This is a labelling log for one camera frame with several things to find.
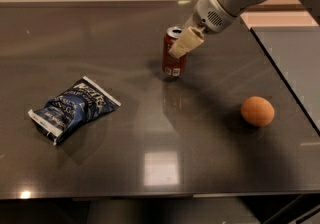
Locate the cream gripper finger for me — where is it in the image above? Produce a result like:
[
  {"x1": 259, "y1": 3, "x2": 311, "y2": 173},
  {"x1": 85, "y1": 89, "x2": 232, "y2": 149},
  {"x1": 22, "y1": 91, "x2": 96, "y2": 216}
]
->
[{"x1": 169, "y1": 27, "x2": 204, "y2": 58}]

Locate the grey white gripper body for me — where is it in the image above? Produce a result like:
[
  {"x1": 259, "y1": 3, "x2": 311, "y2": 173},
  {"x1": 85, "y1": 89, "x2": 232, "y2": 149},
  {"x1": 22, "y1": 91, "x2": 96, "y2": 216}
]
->
[{"x1": 184, "y1": 0, "x2": 237, "y2": 34}]

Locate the red coke can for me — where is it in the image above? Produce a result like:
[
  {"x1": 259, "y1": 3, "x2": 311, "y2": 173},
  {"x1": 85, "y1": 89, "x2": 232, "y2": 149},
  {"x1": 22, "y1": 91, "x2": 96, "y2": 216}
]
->
[{"x1": 162, "y1": 26, "x2": 187, "y2": 77}]

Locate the blue chip bag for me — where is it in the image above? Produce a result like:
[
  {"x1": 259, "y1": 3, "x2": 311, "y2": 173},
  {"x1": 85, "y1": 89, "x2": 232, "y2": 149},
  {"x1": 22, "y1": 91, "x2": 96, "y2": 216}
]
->
[{"x1": 28, "y1": 76, "x2": 121, "y2": 145}]

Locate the orange fruit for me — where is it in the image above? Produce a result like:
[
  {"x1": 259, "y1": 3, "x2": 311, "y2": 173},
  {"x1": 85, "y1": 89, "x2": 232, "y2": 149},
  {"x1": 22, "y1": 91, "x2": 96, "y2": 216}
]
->
[{"x1": 240, "y1": 96, "x2": 275, "y2": 127}]

